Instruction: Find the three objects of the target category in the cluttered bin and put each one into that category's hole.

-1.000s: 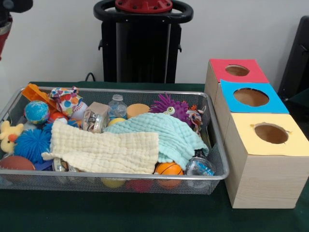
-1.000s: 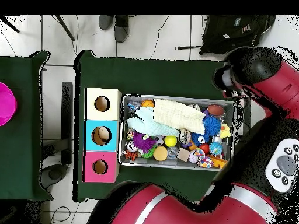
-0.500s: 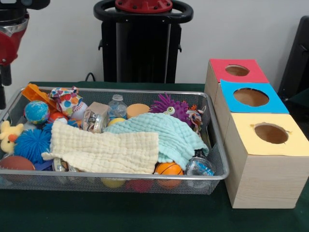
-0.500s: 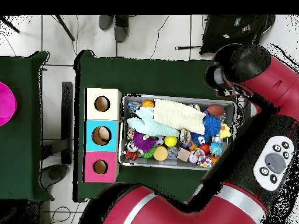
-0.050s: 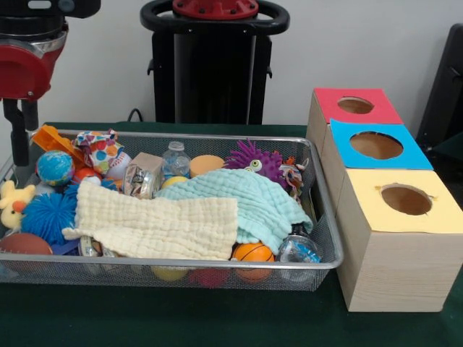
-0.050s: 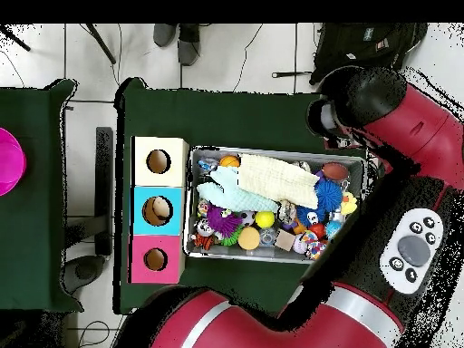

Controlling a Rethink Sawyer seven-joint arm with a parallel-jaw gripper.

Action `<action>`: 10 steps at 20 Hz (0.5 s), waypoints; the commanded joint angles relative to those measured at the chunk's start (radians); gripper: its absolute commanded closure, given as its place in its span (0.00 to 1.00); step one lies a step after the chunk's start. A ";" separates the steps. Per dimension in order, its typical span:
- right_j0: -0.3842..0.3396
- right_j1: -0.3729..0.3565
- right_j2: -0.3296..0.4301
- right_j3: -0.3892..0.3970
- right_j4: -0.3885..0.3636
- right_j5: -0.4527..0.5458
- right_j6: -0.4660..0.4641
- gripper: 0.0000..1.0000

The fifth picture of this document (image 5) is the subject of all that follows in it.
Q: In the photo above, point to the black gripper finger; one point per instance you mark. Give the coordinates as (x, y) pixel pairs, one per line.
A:
(30, 114)
(20, 144)

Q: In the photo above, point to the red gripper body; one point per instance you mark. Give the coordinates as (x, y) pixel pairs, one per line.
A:
(21, 72)

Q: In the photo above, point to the orange plastic toy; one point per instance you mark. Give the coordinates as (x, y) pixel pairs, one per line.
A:
(50, 139)

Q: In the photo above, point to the blue green globe ball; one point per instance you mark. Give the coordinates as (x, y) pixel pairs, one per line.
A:
(55, 168)

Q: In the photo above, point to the yellow duck plush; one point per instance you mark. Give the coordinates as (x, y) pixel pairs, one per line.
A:
(12, 213)

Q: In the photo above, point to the cream waffle cloth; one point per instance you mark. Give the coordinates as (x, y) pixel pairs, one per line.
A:
(152, 224)

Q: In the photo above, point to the mint waffle cloth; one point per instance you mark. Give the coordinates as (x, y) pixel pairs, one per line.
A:
(267, 213)

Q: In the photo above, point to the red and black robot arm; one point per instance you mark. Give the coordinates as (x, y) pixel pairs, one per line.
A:
(32, 21)

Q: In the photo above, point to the silver mesh bin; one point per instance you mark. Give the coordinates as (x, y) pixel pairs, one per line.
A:
(108, 274)

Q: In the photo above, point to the wooden box with three holes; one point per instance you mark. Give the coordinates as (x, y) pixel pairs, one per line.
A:
(398, 274)

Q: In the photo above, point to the blue spiky ball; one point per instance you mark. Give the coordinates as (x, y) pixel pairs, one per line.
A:
(47, 217)

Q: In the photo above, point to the polka dot fabric toy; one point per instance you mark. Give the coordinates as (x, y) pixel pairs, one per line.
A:
(99, 150)

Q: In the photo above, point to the brown toy football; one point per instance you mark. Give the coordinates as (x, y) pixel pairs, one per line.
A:
(23, 244)

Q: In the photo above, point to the dark green tablecloth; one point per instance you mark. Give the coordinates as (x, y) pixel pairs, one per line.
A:
(181, 318)
(450, 144)

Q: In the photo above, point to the purple spiky monster toy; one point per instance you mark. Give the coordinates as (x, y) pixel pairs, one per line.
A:
(266, 159)

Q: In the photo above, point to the orange toy basketball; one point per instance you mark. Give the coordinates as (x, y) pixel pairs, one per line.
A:
(253, 252)

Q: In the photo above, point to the black panel on stand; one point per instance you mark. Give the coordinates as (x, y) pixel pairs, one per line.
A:
(445, 90)

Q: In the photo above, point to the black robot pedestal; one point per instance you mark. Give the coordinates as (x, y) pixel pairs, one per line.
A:
(217, 72)

